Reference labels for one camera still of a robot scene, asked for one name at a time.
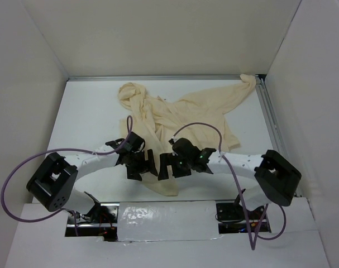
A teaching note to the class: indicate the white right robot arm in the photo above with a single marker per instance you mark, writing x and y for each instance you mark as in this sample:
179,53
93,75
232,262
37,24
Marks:
277,179

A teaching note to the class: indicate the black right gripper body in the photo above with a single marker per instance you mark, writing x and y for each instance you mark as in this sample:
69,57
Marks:
178,160

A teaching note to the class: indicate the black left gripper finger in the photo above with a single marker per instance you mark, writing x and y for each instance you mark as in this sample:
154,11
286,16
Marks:
150,163
135,173

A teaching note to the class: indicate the cream yellow jacket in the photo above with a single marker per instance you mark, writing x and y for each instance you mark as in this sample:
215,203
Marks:
201,113

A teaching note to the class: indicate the aluminium frame rail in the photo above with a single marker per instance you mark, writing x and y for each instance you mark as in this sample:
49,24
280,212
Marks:
90,114

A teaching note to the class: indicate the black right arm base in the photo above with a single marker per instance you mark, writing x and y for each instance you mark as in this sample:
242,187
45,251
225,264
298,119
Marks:
231,219

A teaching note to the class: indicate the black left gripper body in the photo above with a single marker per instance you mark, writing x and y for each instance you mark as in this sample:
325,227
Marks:
137,157

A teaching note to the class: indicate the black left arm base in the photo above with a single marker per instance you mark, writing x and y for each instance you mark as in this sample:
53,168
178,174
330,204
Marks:
101,223

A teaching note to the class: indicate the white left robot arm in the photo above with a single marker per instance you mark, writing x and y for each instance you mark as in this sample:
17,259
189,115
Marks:
53,182

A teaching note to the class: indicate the white taped front board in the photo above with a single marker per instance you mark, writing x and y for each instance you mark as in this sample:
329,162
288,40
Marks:
167,221

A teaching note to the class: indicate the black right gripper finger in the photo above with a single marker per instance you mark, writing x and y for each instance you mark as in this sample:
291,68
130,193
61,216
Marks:
180,170
165,161

